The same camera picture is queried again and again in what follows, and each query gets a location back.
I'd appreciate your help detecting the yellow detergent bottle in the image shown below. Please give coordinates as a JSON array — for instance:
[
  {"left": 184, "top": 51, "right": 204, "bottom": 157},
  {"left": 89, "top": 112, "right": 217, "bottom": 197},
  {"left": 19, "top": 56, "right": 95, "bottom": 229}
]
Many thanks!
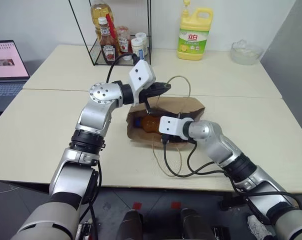
[{"left": 176, "top": 0, "right": 215, "bottom": 62}]

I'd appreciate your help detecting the grey laptop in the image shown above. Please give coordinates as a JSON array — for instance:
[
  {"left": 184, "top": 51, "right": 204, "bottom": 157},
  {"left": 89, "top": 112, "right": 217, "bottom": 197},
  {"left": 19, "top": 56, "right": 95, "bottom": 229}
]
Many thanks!
[{"left": 0, "top": 39, "right": 31, "bottom": 123}]

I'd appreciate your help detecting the white sneaker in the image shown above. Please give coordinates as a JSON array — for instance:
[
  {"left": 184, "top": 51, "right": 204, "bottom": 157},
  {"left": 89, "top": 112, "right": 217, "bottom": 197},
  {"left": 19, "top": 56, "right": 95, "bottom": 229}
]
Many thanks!
[{"left": 246, "top": 214, "right": 274, "bottom": 240}]

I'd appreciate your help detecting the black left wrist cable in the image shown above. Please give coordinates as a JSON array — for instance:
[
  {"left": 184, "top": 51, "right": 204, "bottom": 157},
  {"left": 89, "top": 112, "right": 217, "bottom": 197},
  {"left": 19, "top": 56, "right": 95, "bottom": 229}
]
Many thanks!
[{"left": 106, "top": 52, "right": 142, "bottom": 84}]

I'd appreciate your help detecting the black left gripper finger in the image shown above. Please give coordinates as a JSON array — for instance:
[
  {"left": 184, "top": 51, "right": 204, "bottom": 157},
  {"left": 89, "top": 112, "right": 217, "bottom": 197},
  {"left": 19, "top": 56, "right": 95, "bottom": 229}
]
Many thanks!
[
  {"left": 154, "top": 82, "right": 172, "bottom": 96},
  {"left": 144, "top": 98, "right": 157, "bottom": 115}
]

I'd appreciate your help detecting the brown paper bag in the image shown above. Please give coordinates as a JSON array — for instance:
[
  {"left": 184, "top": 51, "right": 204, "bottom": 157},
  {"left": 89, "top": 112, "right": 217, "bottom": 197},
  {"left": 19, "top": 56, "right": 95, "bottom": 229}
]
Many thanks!
[{"left": 125, "top": 75, "right": 207, "bottom": 179}]

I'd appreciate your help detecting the clear glass bowl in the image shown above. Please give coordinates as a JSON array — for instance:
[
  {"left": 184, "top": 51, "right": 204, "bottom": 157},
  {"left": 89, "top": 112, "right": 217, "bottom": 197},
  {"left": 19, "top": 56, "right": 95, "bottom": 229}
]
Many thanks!
[{"left": 230, "top": 38, "right": 265, "bottom": 66}]

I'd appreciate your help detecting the black wire rack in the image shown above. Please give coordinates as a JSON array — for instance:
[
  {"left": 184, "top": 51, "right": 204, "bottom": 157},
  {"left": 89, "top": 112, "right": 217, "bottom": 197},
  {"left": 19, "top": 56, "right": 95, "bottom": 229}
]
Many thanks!
[{"left": 67, "top": 0, "right": 153, "bottom": 67}]

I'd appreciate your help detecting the black left shoulder cable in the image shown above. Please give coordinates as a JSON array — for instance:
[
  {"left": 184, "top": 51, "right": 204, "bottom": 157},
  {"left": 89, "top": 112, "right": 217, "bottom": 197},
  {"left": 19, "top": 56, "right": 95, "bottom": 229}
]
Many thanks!
[{"left": 77, "top": 159, "right": 103, "bottom": 240}]

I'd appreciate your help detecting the dark rounded shape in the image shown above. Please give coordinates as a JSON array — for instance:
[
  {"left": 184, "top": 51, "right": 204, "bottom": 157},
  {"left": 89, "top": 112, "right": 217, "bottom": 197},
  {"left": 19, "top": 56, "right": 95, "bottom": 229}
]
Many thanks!
[
  {"left": 121, "top": 209, "right": 144, "bottom": 240},
  {"left": 179, "top": 207, "right": 205, "bottom": 240}
]

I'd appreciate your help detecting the small red sauce bottle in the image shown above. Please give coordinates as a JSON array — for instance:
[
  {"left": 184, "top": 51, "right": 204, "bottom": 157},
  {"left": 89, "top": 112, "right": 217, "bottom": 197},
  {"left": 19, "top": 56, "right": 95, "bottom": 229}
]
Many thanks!
[{"left": 115, "top": 25, "right": 132, "bottom": 57}]

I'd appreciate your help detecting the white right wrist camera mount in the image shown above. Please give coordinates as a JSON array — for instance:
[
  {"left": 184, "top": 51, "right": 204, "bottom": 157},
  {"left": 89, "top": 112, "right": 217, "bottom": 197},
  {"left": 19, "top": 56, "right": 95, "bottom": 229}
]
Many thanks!
[{"left": 158, "top": 115, "right": 190, "bottom": 138}]

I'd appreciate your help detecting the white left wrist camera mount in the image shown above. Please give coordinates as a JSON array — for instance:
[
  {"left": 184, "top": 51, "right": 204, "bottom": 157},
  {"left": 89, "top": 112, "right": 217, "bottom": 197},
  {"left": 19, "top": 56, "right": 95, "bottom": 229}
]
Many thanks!
[{"left": 127, "top": 59, "right": 157, "bottom": 104}]

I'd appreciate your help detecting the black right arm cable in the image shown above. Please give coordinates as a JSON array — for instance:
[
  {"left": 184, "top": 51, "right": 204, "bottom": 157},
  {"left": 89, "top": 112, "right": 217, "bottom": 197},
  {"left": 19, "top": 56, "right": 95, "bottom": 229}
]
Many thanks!
[{"left": 161, "top": 134, "right": 300, "bottom": 209}]

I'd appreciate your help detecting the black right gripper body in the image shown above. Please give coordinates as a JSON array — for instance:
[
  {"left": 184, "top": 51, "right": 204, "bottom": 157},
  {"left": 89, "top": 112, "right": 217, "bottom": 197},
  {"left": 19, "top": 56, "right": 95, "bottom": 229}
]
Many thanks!
[{"left": 161, "top": 133, "right": 191, "bottom": 145}]

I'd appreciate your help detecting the white seasoning jar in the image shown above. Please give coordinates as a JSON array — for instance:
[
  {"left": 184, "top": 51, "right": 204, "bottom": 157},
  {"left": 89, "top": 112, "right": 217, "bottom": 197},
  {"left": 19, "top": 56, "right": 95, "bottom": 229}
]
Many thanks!
[
  {"left": 130, "top": 37, "right": 145, "bottom": 61},
  {"left": 135, "top": 31, "right": 149, "bottom": 57}
]

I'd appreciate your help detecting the cooking oil bottle red handle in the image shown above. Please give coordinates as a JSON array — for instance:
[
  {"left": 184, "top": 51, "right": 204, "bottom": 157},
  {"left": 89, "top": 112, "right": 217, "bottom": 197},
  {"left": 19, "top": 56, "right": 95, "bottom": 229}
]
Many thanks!
[{"left": 90, "top": 0, "right": 117, "bottom": 43}]

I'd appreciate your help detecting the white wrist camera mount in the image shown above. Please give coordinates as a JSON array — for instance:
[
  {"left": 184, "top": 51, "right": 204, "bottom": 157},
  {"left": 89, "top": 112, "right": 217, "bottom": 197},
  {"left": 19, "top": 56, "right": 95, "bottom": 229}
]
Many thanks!
[
  {"left": 127, "top": 59, "right": 157, "bottom": 104},
  {"left": 158, "top": 115, "right": 190, "bottom": 138}
]

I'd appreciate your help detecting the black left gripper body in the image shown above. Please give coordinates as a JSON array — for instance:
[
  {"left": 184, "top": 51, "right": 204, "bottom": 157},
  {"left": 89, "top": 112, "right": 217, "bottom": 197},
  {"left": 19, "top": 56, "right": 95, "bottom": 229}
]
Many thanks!
[{"left": 138, "top": 84, "right": 160, "bottom": 104}]

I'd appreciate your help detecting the orange drink bottle blue cap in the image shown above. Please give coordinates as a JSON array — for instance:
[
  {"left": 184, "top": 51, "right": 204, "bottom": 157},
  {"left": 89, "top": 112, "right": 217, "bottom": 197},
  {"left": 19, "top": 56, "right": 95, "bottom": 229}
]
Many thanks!
[{"left": 133, "top": 114, "right": 162, "bottom": 134}]

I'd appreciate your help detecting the glass ketchup bottle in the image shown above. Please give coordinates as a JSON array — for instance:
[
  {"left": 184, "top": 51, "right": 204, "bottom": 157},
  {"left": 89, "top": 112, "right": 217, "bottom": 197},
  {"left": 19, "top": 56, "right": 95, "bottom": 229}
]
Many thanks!
[{"left": 97, "top": 16, "right": 120, "bottom": 65}]

